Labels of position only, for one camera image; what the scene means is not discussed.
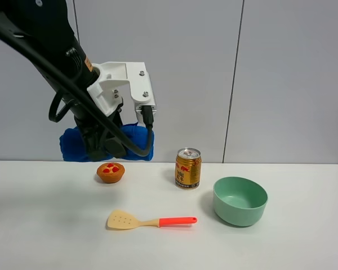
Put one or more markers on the blue cloth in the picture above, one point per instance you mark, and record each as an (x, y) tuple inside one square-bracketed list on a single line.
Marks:
[(73, 148)]

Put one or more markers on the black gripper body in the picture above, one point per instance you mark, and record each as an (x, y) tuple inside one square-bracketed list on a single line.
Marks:
[(89, 131)]

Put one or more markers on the strawberry tart toy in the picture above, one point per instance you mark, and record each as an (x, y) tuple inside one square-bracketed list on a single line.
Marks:
[(110, 172)]

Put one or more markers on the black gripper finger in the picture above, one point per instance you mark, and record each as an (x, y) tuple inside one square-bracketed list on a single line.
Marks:
[(99, 149)]

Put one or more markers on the beige spatula red handle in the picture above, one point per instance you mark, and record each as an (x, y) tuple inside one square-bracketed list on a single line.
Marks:
[(120, 220)]

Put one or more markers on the green bowl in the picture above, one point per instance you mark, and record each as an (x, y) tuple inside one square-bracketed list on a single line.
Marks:
[(239, 201)]

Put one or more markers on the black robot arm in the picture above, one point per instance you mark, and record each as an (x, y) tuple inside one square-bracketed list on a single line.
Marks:
[(40, 31)]

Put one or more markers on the gold drink can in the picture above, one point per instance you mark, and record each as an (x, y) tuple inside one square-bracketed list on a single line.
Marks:
[(188, 168)]

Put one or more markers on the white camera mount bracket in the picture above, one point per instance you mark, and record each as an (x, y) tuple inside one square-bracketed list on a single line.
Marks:
[(113, 75)]

